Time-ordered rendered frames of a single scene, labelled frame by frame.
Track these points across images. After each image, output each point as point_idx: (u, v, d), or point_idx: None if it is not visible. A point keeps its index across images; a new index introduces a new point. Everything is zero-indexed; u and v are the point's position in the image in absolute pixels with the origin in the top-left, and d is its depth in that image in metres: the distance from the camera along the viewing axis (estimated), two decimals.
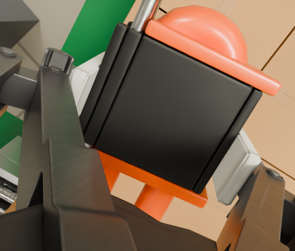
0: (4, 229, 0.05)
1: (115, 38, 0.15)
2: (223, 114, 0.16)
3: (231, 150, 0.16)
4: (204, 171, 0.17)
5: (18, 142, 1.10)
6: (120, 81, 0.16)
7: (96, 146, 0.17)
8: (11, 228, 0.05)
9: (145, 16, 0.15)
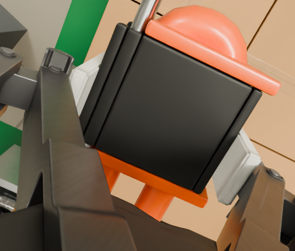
0: (4, 229, 0.05)
1: (115, 38, 0.15)
2: (223, 114, 0.16)
3: (231, 150, 0.16)
4: (204, 171, 0.17)
5: (14, 150, 1.11)
6: (120, 82, 0.16)
7: (96, 147, 0.17)
8: (11, 228, 0.05)
9: (145, 16, 0.15)
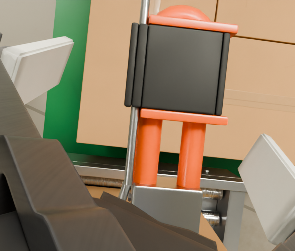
0: (4, 229, 0.05)
1: (133, 31, 0.24)
2: (213, 54, 0.25)
3: (279, 183, 0.15)
4: (217, 96, 0.25)
5: None
6: (144, 57, 0.24)
7: (142, 105, 0.25)
8: (11, 228, 0.05)
9: (146, 16, 0.25)
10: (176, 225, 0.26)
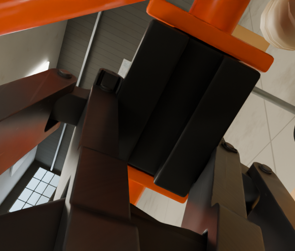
0: (4, 229, 0.05)
1: None
2: None
3: None
4: None
5: None
6: None
7: None
8: (11, 228, 0.05)
9: None
10: None
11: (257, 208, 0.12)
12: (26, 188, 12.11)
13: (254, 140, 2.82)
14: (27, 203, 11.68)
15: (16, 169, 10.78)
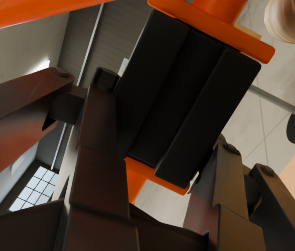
0: (4, 229, 0.05)
1: None
2: None
3: None
4: None
5: None
6: None
7: None
8: (11, 228, 0.05)
9: None
10: None
11: (259, 209, 0.12)
12: (26, 187, 12.13)
13: (249, 138, 2.81)
14: (27, 201, 11.71)
15: (16, 168, 10.80)
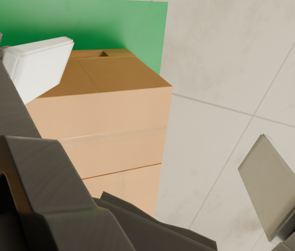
0: (4, 229, 0.05)
1: None
2: None
3: (279, 183, 0.15)
4: None
5: None
6: None
7: None
8: (11, 228, 0.05)
9: None
10: None
11: None
12: None
13: None
14: None
15: None
